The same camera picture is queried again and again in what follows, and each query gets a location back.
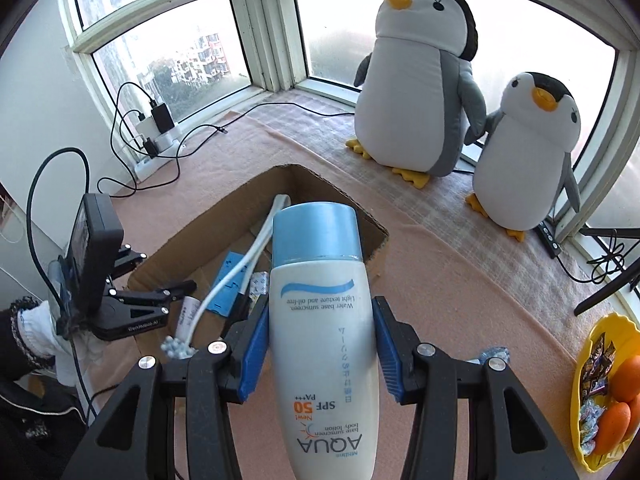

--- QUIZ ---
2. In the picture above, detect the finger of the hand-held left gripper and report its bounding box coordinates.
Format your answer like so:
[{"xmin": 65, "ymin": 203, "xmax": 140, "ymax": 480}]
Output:
[
  {"xmin": 105, "ymin": 243, "xmax": 148, "ymax": 286},
  {"xmin": 115, "ymin": 280, "xmax": 198, "ymax": 308}
]

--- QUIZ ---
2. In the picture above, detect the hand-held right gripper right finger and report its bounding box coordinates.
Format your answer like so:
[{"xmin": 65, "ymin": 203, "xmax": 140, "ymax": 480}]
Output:
[{"xmin": 371, "ymin": 296, "xmax": 581, "ymax": 480}]

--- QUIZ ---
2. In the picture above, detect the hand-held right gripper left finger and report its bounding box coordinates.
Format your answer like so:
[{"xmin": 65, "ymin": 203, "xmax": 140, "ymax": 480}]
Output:
[{"xmin": 62, "ymin": 301, "xmax": 273, "ymax": 480}]

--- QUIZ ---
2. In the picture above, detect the small pink white bottle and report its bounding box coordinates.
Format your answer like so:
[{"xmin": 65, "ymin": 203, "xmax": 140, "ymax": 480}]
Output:
[{"xmin": 175, "ymin": 296, "xmax": 201, "ymax": 341}]

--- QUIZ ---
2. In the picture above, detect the black lipstick tube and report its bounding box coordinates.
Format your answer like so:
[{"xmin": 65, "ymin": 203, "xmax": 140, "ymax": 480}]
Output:
[{"xmin": 227, "ymin": 292, "xmax": 251, "ymax": 326}]

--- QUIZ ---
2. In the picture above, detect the blue phone stand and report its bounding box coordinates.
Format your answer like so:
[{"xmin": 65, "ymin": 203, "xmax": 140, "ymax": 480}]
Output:
[{"xmin": 207, "ymin": 252, "xmax": 251, "ymax": 317}]

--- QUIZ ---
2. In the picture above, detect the patterned white lighter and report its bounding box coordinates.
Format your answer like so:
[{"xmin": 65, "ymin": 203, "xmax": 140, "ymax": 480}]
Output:
[{"xmin": 247, "ymin": 272, "xmax": 271, "ymax": 306}]

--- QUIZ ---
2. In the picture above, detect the white sunscreen bottle blue cap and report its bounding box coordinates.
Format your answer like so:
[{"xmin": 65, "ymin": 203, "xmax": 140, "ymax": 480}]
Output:
[{"xmin": 269, "ymin": 202, "xmax": 378, "ymax": 480}]

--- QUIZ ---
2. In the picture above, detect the brown cardboard box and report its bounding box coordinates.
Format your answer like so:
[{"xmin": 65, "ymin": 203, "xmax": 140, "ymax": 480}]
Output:
[{"xmin": 125, "ymin": 164, "xmax": 390, "ymax": 361}]

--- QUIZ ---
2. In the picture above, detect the person's left forearm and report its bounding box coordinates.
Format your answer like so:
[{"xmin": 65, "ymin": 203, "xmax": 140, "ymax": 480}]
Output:
[{"xmin": 0, "ymin": 297, "xmax": 51, "ymax": 376}]

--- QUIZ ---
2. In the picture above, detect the person's left hand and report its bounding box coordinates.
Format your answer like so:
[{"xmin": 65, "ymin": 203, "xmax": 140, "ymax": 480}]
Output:
[{"xmin": 17, "ymin": 307, "xmax": 103, "ymax": 386}]

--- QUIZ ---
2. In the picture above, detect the pink blanket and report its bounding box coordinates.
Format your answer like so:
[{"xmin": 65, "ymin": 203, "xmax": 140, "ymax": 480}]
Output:
[{"xmin": 85, "ymin": 115, "xmax": 616, "ymax": 480}]

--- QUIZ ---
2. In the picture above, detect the clear plastic packet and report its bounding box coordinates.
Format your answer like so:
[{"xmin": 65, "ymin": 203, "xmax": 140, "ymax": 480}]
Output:
[{"xmin": 472, "ymin": 346, "xmax": 512, "ymax": 365}]

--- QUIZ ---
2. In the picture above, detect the white power strip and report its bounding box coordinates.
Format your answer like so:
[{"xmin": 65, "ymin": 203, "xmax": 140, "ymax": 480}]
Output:
[{"xmin": 131, "ymin": 122, "xmax": 182, "ymax": 183}]

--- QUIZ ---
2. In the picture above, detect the black power adapter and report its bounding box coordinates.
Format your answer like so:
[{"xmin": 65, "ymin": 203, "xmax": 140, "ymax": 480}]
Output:
[{"xmin": 150, "ymin": 102, "xmax": 176, "ymax": 133}]

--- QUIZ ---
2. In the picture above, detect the power strip with chargers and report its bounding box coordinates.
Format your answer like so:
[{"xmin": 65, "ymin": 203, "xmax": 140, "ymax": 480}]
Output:
[{"xmin": 97, "ymin": 122, "xmax": 228, "ymax": 193}]

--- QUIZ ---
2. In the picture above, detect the checkered cloth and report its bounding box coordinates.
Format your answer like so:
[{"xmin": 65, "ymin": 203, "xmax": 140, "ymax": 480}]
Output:
[{"xmin": 245, "ymin": 87, "xmax": 596, "ymax": 306}]

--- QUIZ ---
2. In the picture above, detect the person's black clothing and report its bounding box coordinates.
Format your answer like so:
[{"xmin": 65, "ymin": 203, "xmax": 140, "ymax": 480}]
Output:
[{"xmin": 0, "ymin": 377, "xmax": 93, "ymax": 480}]

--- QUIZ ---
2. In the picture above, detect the pile of brown wrapped chocolates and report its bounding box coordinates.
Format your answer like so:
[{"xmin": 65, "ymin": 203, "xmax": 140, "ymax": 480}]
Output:
[{"xmin": 582, "ymin": 332, "xmax": 617, "ymax": 401}]

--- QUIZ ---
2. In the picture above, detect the pile of blue white candies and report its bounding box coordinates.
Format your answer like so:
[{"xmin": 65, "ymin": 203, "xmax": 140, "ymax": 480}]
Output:
[{"xmin": 577, "ymin": 400, "xmax": 608, "ymax": 453}]

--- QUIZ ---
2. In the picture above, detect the small penguin plush toy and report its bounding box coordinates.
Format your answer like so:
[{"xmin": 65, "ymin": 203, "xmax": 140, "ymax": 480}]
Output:
[{"xmin": 462, "ymin": 71, "xmax": 583, "ymax": 243}]

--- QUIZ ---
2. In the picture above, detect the yellow plastic bowl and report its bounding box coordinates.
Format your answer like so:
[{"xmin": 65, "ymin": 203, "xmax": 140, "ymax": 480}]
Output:
[{"xmin": 570, "ymin": 312, "xmax": 640, "ymax": 473}]

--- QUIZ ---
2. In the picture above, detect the black tripod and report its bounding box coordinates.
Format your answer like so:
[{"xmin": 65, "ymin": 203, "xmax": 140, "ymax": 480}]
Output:
[{"xmin": 574, "ymin": 225, "xmax": 640, "ymax": 317}]

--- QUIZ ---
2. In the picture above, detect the large penguin plush toy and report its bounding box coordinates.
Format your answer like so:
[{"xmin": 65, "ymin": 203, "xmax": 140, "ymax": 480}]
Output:
[{"xmin": 345, "ymin": 0, "xmax": 487, "ymax": 190}]

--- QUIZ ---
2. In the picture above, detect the thick black gripper cable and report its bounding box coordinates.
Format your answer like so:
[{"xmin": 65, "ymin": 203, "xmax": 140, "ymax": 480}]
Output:
[{"xmin": 27, "ymin": 147, "xmax": 93, "ymax": 441}]

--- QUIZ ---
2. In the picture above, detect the white window frame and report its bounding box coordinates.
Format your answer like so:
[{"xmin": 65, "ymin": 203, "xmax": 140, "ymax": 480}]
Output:
[{"xmin": 60, "ymin": 0, "xmax": 640, "ymax": 281}]

